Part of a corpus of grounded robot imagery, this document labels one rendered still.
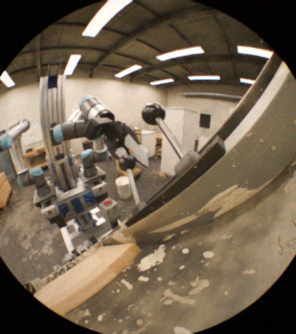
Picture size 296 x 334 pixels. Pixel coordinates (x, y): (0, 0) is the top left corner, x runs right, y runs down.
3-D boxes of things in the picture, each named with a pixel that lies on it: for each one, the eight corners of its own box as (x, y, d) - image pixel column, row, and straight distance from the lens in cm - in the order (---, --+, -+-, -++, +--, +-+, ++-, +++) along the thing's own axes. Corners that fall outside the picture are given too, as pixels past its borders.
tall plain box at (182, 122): (175, 164, 390) (179, 110, 359) (191, 169, 368) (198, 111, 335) (159, 173, 321) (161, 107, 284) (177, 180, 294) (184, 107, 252)
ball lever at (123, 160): (146, 217, 22) (130, 162, 28) (156, 210, 19) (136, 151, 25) (128, 220, 21) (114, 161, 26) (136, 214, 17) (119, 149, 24)
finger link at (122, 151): (153, 166, 31) (132, 144, 34) (145, 168, 26) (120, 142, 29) (147, 173, 32) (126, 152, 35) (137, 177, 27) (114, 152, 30)
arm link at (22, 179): (32, 187, 107) (18, 118, 108) (20, 191, 115) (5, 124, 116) (36, 181, 117) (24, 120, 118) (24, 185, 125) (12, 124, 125)
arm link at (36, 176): (44, 184, 103) (38, 169, 99) (32, 188, 109) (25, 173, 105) (47, 177, 113) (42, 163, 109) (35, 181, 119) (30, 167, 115)
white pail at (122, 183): (127, 189, 260) (124, 170, 236) (136, 195, 241) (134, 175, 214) (115, 195, 248) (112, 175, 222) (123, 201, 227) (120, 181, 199)
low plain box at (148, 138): (144, 152, 490) (144, 130, 469) (155, 156, 449) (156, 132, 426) (125, 158, 430) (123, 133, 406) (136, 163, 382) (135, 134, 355)
